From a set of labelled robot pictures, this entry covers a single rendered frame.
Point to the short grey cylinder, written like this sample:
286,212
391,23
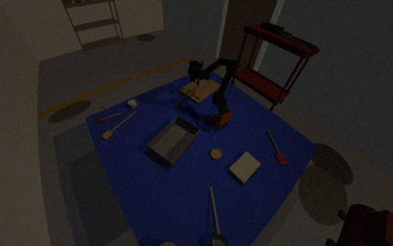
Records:
132,103

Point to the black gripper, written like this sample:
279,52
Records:
207,78

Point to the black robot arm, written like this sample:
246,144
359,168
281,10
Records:
218,96

